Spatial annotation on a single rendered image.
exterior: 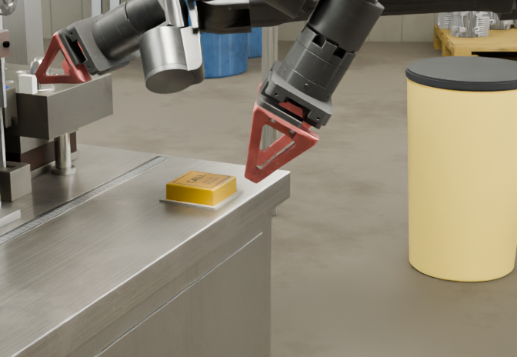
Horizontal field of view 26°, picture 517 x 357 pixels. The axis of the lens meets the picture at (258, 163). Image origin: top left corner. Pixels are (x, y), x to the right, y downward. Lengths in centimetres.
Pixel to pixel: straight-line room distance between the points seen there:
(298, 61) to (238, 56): 555
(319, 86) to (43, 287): 37
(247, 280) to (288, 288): 195
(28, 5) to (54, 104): 85
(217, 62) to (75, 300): 538
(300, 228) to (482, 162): 85
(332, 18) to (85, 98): 60
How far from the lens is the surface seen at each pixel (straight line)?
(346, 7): 104
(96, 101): 160
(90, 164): 164
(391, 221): 413
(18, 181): 150
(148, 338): 134
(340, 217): 416
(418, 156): 355
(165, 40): 128
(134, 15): 132
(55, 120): 152
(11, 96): 151
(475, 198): 351
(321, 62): 105
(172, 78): 128
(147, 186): 153
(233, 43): 656
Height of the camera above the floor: 136
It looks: 16 degrees down
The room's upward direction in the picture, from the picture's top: straight up
